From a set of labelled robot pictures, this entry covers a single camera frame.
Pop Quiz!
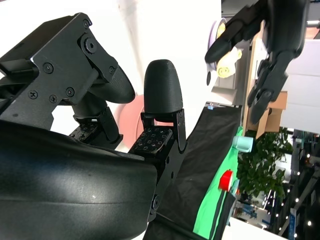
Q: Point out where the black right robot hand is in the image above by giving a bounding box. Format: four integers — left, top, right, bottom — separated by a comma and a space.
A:
0, 11, 189, 240

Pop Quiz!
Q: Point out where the green leafy plant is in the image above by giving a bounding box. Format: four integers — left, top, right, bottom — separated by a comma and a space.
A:
236, 126, 295, 202

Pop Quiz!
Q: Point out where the lavender white round object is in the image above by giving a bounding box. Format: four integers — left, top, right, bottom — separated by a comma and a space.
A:
206, 19, 227, 87

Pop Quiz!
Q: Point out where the mint green cup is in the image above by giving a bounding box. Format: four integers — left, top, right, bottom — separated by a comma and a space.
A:
231, 135, 254, 154

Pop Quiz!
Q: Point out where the yellow plush toy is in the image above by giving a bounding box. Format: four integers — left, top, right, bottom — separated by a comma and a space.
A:
216, 47, 244, 79

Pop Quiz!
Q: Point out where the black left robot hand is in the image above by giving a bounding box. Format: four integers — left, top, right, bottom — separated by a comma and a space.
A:
204, 0, 310, 126

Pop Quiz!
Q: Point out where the green backdrop cloth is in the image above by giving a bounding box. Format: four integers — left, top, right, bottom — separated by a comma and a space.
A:
192, 126, 242, 240

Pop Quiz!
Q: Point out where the pink plastic bowl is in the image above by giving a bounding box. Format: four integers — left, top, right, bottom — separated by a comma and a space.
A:
136, 106, 146, 142
153, 119, 176, 127
119, 93, 142, 149

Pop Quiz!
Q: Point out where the brown cardboard box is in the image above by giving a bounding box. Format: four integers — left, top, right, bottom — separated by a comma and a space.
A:
254, 91, 289, 140

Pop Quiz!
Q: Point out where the black backdrop curtain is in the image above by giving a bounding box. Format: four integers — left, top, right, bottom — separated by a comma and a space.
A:
147, 101, 244, 240

